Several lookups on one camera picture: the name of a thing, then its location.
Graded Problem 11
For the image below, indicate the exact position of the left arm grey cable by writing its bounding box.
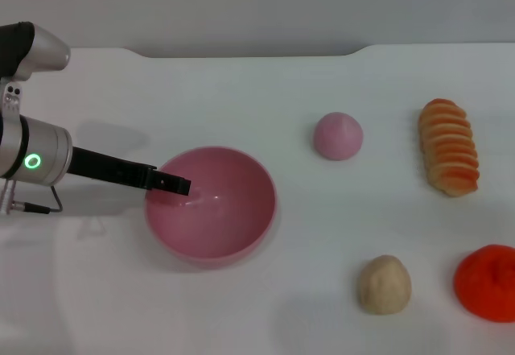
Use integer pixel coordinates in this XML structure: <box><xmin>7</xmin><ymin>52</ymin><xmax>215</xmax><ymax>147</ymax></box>
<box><xmin>0</xmin><ymin>180</ymin><xmax>64</xmax><ymax>215</ymax></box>

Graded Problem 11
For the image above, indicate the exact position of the ridged orange bread loaf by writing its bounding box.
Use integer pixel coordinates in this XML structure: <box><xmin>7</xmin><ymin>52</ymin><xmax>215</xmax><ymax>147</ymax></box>
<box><xmin>417</xmin><ymin>97</ymin><xmax>480</xmax><ymax>198</ymax></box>

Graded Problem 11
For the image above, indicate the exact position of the pink round bun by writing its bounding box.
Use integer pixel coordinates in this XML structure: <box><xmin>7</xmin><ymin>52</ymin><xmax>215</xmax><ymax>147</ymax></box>
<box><xmin>313</xmin><ymin>111</ymin><xmax>364</xmax><ymax>162</ymax></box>

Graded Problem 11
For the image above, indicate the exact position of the beige round bun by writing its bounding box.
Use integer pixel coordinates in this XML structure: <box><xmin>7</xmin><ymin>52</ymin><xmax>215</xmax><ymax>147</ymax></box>
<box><xmin>356</xmin><ymin>254</ymin><xmax>413</xmax><ymax>315</ymax></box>

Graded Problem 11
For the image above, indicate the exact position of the left wrist camera housing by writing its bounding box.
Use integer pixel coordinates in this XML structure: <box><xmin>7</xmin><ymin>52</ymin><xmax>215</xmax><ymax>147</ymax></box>
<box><xmin>0</xmin><ymin>21</ymin><xmax>72</xmax><ymax>85</ymax></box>

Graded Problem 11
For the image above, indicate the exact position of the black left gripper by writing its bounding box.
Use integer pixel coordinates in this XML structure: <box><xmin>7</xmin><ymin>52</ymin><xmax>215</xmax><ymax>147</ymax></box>
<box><xmin>70</xmin><ymin>145</ymin><xmax>192</xmax><ymax>197</ymax></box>

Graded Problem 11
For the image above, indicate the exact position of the pink plastic bowl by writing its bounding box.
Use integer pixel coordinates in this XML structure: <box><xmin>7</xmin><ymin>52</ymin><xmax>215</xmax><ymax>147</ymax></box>
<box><xmin>145</xmin><ymin>146</ymin><xmax>278</xmax><ymax>270</ymax></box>

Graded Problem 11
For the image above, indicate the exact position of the orange-red swirl bun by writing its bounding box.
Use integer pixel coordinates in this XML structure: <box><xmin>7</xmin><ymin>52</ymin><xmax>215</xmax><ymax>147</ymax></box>
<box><xmin>453</xmin><ymin>244</ymin><xmax>515</xmax><ymax>324</ymax></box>

